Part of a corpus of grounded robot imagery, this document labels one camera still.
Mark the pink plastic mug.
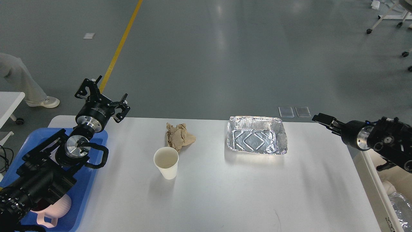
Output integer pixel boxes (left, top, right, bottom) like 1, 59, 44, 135
30, 194, 71, 228

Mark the crumpled brown paper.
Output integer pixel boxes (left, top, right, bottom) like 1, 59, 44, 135
166, 123, 197, 153

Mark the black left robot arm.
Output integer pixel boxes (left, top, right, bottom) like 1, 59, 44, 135
1, 76, 130, 232

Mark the aluminium foil tray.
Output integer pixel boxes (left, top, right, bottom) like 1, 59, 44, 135
227, 116, 287, 155

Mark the black wheeled chair base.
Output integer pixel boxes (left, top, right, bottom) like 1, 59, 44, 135
401, 47, 412, 72

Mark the person in white clothes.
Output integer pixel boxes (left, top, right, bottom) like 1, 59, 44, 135
0, 53, 60, 109

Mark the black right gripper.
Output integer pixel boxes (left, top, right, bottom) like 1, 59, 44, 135
312, 113, 374, 151

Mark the white bin right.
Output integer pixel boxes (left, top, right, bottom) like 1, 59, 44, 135
349, 149, 412, 232

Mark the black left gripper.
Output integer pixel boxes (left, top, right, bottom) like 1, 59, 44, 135
74, 75, 130, 133

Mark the blue plastic tray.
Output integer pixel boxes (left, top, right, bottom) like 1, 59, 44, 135
1, 128, 109, 232

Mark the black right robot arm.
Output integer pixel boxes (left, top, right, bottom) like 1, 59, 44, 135
312, 113, 412, 173

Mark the white wheeled cart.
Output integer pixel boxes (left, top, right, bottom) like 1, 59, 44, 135
366, 0, 412, 35

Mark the white paper cup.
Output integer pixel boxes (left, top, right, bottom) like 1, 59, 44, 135
153, 147, 179, 180

